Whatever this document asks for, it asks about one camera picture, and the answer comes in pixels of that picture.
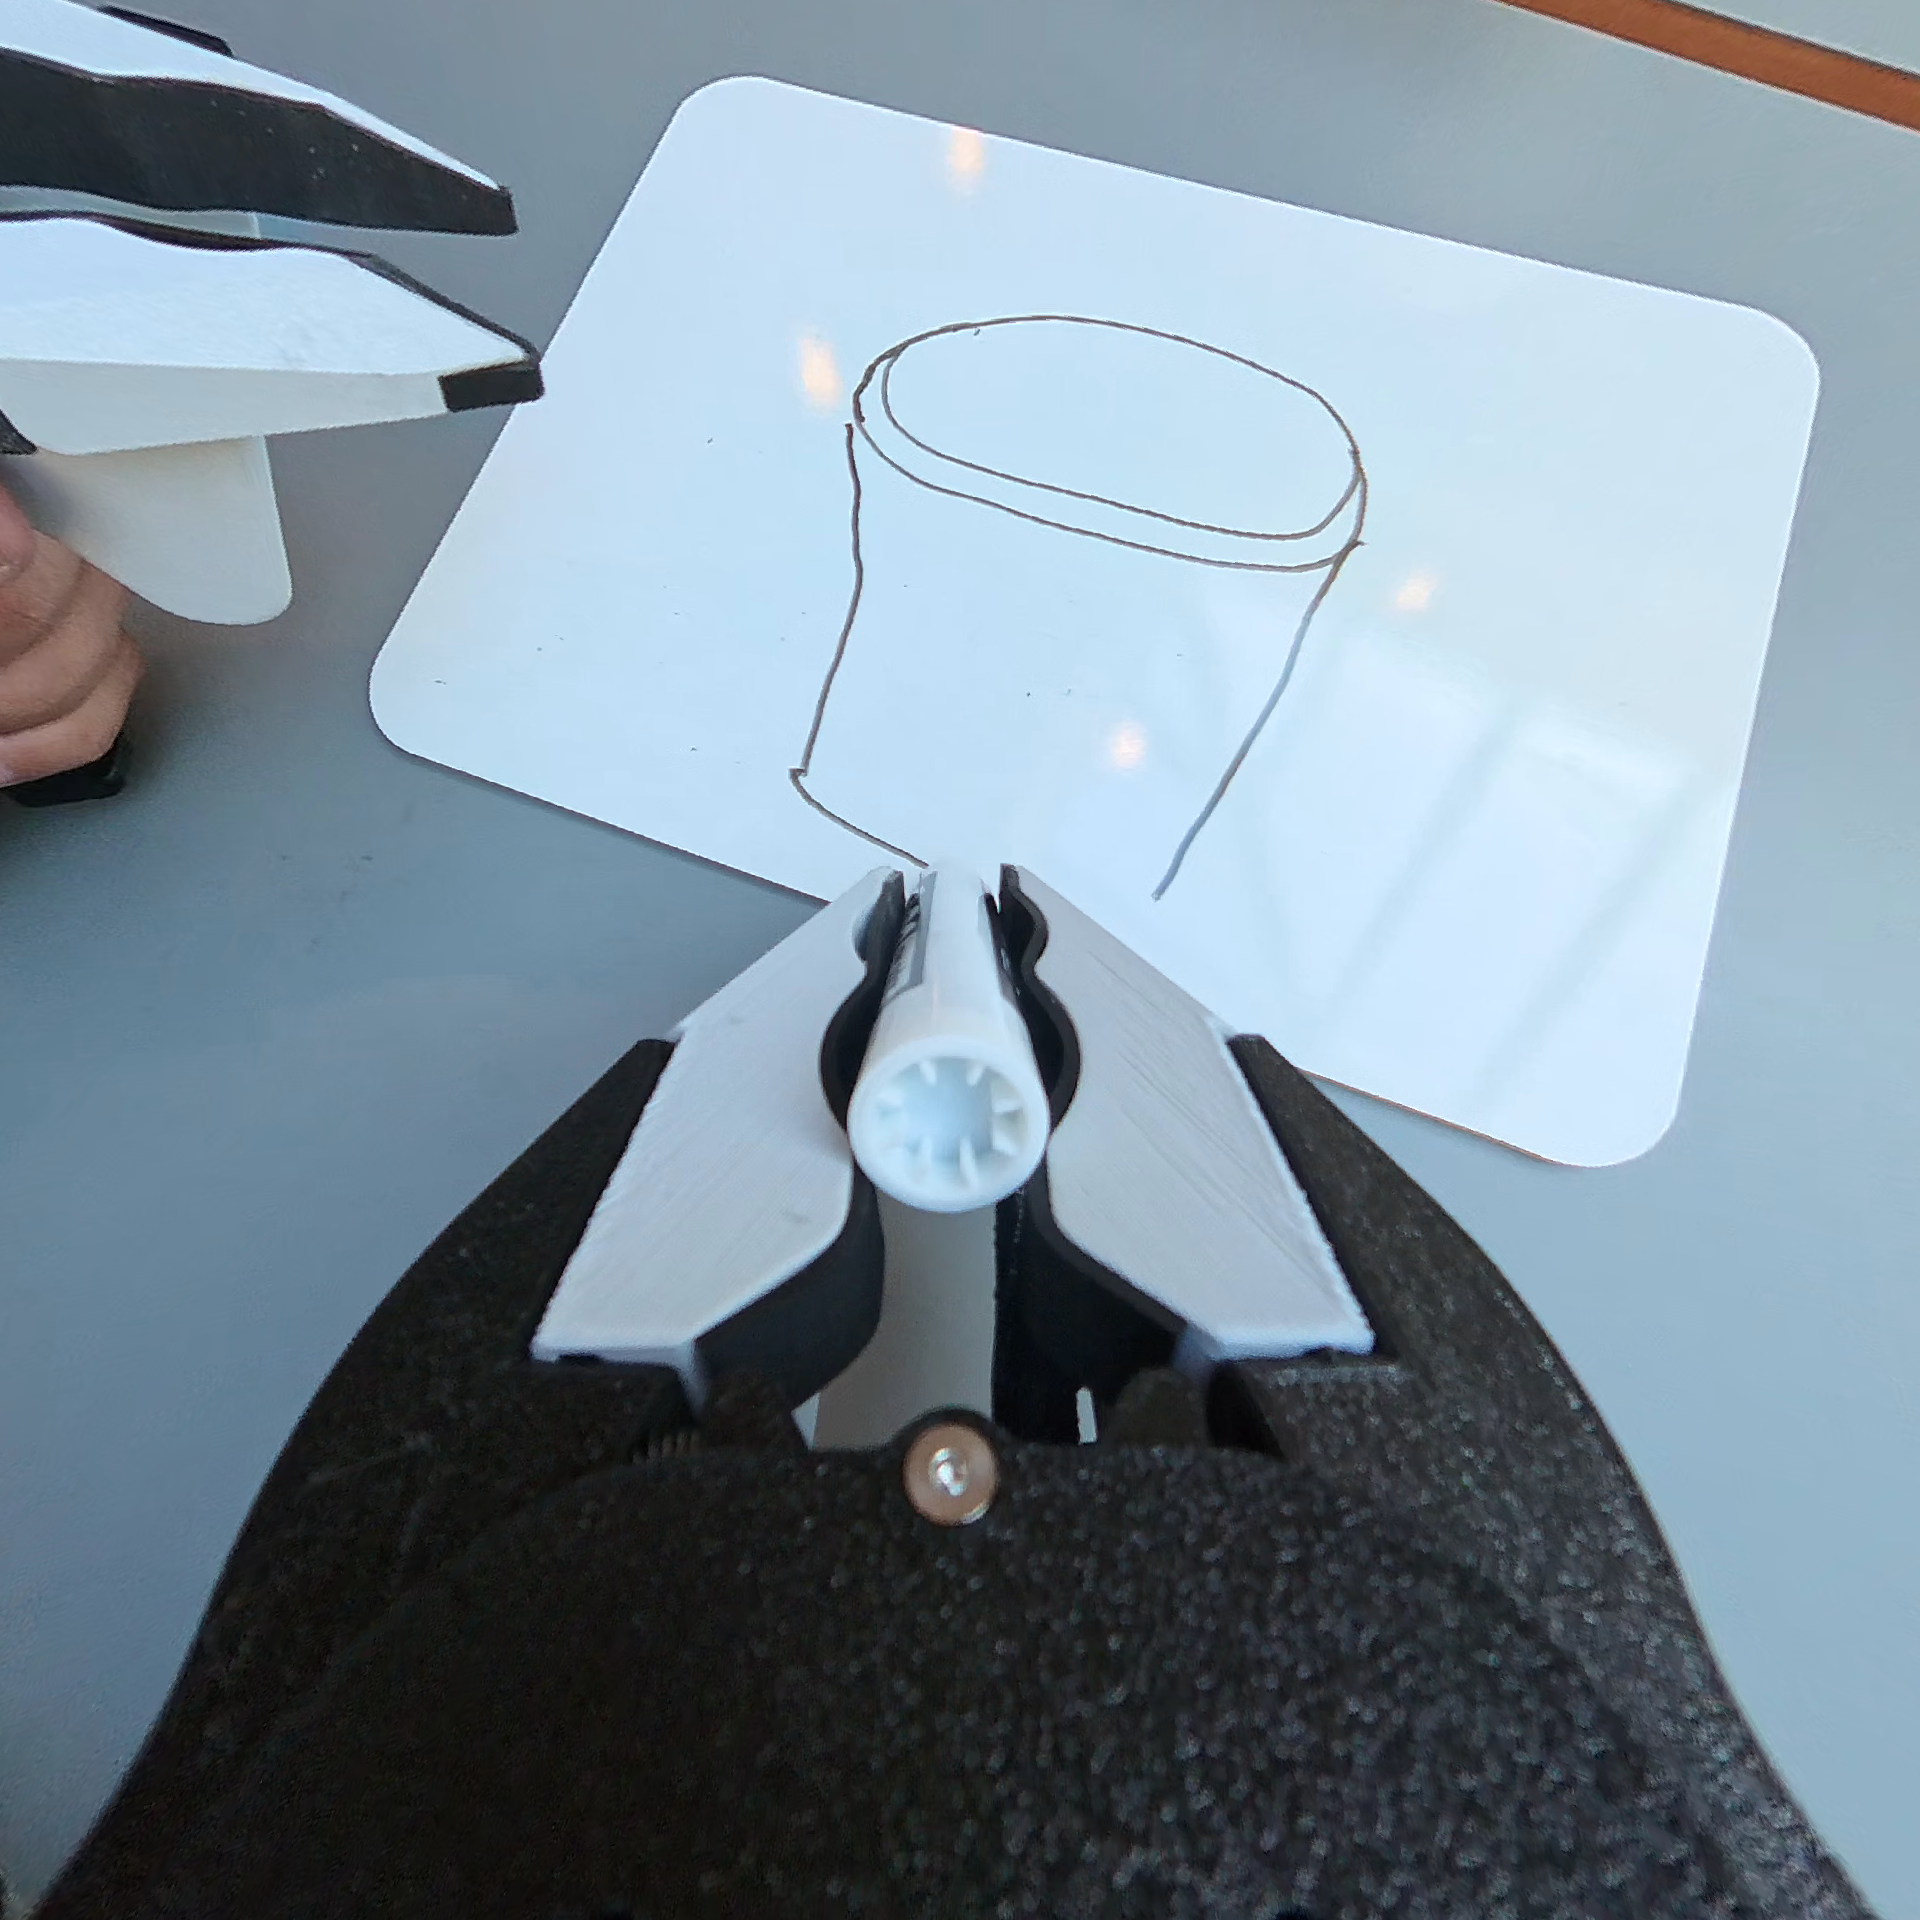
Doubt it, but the white whiteboard sheet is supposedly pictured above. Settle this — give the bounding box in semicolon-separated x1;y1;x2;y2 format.
369;76;1821;1168

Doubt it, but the person's left hand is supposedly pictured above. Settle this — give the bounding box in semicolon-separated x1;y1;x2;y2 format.
0;483;144;794

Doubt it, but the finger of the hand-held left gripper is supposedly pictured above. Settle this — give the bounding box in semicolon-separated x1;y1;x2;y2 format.
0;0;521;239
0;216;547;456

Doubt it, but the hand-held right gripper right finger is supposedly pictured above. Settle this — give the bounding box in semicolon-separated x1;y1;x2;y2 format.
989;865;1376;1412

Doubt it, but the white dry-erase marker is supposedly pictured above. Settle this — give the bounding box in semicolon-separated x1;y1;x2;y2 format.
843;860;1052;1216

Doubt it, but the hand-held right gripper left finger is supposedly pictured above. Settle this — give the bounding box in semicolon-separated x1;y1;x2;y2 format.
532;868;904;1412

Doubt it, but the grey desk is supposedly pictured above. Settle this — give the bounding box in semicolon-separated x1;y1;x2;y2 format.
0;0;1920;1920

